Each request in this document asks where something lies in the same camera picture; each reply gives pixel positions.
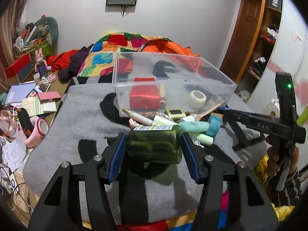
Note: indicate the striped curtain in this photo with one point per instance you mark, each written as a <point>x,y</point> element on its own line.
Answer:
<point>11,11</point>

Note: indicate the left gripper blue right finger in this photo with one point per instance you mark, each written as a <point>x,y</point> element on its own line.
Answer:
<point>187,147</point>

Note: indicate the green neck pillow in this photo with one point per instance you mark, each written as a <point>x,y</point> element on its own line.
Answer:
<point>48,29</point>

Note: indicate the white tape roll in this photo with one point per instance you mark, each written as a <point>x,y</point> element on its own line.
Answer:
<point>196,99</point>

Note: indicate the blue notebook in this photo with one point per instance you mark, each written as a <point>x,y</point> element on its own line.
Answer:
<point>18,92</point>

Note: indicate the red clothing pile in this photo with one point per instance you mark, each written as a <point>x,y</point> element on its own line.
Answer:
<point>60,61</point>

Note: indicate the red gift box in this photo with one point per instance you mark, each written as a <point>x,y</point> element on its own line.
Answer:
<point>14,68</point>

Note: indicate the mint green case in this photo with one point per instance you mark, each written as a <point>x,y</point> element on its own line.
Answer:
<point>194,126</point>

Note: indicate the person right hand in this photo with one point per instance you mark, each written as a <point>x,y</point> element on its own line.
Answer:
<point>273,157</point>

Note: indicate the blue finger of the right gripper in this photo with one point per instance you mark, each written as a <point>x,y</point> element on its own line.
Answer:
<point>227,111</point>

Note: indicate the teal washi tape roll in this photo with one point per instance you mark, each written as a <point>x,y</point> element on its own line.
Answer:
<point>215,122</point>

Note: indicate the red foil pouch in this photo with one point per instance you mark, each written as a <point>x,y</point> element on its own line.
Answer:
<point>145,96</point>

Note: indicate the green glass spray bottle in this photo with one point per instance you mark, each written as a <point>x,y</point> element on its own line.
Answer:
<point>158,144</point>

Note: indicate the wooden shelf unit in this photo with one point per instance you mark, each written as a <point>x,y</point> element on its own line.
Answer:
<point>267,37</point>

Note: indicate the clear plastic storage box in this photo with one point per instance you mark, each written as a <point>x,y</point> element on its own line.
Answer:
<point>178,77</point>

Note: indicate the pink rabbit figure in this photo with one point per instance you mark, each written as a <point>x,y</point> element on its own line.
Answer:
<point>40,65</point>

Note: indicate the beige cosmetic tube red label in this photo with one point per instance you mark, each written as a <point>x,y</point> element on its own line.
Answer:
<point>162,94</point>

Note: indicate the colourful patchwork quilt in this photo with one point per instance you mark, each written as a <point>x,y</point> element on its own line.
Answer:
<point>100,60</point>

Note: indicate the pale green tube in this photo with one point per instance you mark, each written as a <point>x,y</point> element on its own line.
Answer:
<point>201,138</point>

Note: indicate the white pen gold tip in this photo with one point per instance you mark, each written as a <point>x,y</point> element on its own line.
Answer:
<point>137,119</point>

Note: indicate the green cardboard box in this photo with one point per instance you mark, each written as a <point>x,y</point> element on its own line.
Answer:
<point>47,50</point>

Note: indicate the pink flat box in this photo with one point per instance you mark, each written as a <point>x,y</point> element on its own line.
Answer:
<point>49,96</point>

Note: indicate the orange down jacket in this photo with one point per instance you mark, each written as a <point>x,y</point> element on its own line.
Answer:
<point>169,47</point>

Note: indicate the mahjong tile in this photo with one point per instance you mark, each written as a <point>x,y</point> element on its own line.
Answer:
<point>175,114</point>

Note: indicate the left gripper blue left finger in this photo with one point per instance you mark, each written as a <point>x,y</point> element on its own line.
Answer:
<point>117,152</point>

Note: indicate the white wardrobe door hearts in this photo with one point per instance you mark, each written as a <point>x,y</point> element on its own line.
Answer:
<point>287,55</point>

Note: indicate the dark purple garment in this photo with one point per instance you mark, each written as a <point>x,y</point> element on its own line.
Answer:
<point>75,63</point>

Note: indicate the wooden door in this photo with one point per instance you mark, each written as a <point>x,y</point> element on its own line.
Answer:
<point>242,40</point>

